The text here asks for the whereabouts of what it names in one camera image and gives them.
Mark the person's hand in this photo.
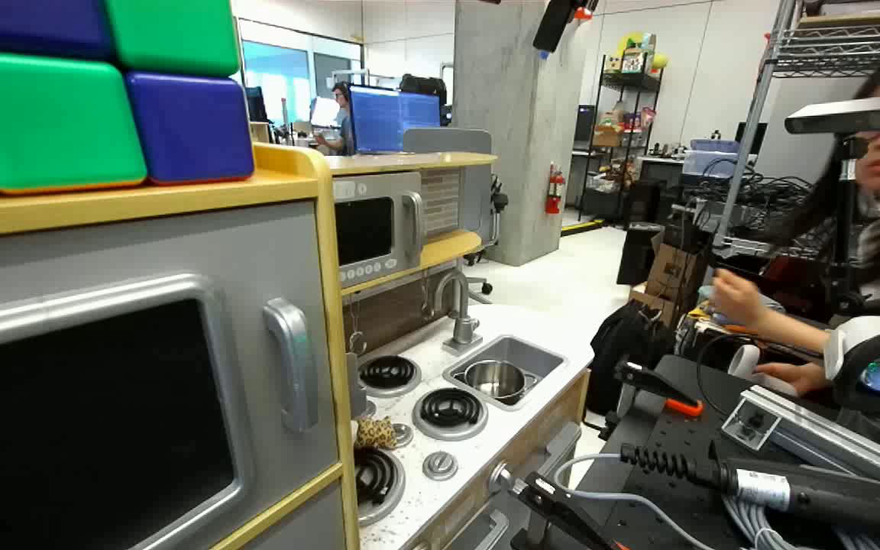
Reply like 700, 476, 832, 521
710, 265, 775, 337
752, 359, 834, 400

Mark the leopard print stuffed animal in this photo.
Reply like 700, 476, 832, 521
355, 412, 413, 453

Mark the person's bare forearm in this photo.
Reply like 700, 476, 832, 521
759, 299, 876, 361

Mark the stainless steel pot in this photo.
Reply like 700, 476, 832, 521
456, 359, 532, 408

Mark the black coil stove burner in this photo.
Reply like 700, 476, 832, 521
351, 444, 409, 530
355, 351, 425, 400
409, 385, 492, 444

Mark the grey stove knob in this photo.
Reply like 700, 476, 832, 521
419, 450, 461, 487

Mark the cardboard box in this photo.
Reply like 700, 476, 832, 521
642, 240, 710, 309

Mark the orange tipped black clamp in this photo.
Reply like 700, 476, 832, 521
614, 359, 712, 424

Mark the clear blue storage tub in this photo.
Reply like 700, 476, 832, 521
679, 134, 746, 180

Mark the black storage shelf rack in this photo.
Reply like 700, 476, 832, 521
590, 56, 669, 224

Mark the red fire extinguisher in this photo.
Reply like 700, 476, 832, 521
543, 165, 568, 220

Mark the steel sink basin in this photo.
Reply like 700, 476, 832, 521
442, 333, 564, 412

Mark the grey toy faucet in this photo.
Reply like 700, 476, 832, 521
429, 265, 486, 359

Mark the toy microwave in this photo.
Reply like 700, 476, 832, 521
333, 170, 429, 289

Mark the blue desk partition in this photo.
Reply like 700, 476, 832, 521
345, 87, 447, 160

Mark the background seated person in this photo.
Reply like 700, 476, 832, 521
325, 79, 358, 160

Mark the grey oven door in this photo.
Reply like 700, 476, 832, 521
0, 200, 347, 550

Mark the blue plastic bin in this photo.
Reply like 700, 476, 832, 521
123, 70, 255, 188
0, 0, 112, 62

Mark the green plastic bin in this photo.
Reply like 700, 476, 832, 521
0, 46, 148, 200
100, 0, 243, 79

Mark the silver metal camera box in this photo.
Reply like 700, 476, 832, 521
717, 383, 880, 496

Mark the black ribbed cable connector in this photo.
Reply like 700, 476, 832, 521
614, 439, 880, 543

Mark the black camera stand pole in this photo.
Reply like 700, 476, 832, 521
827, 133, 868, 315

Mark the metal shelf post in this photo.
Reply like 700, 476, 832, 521
712, 0, 803, 251

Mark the black stereo camera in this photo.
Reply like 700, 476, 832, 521
781, 92, 880, 141

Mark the white cable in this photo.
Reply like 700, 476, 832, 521
548, 450, 694, 550

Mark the grey microwave door handle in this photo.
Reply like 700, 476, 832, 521
397, 190, 429, 273

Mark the grey oven door handle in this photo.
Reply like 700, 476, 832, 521
259, 293, 322, 438

